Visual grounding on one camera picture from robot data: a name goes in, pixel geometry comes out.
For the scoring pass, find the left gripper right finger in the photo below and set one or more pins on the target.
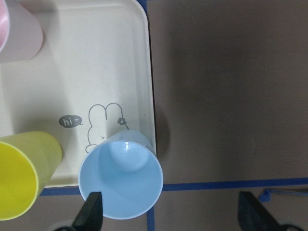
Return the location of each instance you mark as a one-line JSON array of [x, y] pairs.
[[252, 216]]

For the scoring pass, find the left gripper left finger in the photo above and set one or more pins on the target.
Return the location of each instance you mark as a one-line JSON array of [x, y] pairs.
[[90, 217]]

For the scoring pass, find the light blue cup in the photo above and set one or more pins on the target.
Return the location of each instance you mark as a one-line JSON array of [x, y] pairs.
[[125, 170]]

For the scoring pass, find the yellow plastic cup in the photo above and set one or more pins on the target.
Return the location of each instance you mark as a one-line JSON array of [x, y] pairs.
[[27, 162]]

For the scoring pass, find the pink plastic cup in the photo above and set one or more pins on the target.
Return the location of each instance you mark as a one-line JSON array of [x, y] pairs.
[[21, 35]]

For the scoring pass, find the cream plastic tray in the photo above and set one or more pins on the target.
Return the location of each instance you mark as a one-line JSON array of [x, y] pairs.
[[91, 78]]

